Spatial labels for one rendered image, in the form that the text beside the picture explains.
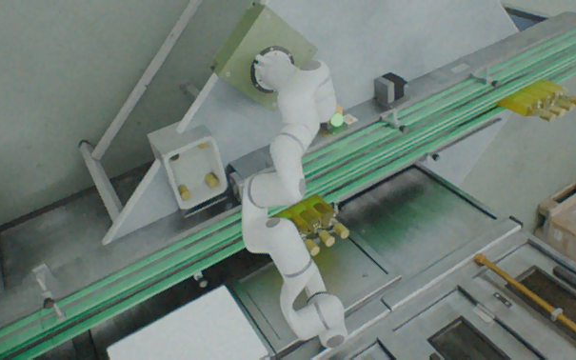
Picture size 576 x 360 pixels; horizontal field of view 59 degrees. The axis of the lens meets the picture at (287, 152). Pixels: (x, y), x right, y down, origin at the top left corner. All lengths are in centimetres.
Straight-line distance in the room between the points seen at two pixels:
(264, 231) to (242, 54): 59
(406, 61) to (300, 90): 90
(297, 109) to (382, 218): 81
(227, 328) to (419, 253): 68
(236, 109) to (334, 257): 60
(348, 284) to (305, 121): 63
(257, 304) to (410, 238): 59
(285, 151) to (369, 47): 84
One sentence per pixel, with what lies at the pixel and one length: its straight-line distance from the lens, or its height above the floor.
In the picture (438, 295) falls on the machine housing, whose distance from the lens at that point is 169.
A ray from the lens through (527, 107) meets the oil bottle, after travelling 225.
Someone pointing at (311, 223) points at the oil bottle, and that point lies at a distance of 167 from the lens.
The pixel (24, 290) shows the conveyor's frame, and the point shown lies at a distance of 180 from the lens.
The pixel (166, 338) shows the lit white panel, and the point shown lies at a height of 107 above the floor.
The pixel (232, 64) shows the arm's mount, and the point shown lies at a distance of 156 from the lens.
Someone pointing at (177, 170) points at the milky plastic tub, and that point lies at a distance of 171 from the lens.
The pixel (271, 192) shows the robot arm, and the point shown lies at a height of 129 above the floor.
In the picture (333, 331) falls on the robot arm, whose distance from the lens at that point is 139.
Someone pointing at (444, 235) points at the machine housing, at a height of 125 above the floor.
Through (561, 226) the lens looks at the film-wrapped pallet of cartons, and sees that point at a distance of 532.
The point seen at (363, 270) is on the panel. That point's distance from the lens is 172.
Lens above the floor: 217
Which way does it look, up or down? 48 degrees down
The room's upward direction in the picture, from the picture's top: 130 degrees clockwise
